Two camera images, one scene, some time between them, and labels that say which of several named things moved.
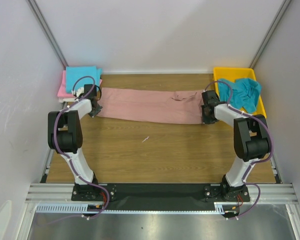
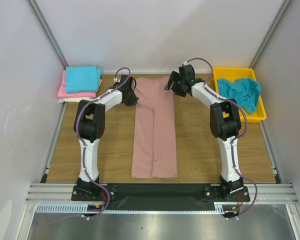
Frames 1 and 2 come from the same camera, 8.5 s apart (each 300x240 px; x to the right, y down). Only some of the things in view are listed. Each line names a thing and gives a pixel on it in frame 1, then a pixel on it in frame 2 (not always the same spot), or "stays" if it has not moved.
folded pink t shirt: [62, 92] stays
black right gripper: [205, 115] → [175, 81]
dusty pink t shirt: [165, 106] → [154, 149]
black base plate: [124, 196] stays
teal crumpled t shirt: [245, 94] stays
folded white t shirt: [67, 99] stays
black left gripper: [96, 111] → [133, 101]
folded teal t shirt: [73, 73] stays
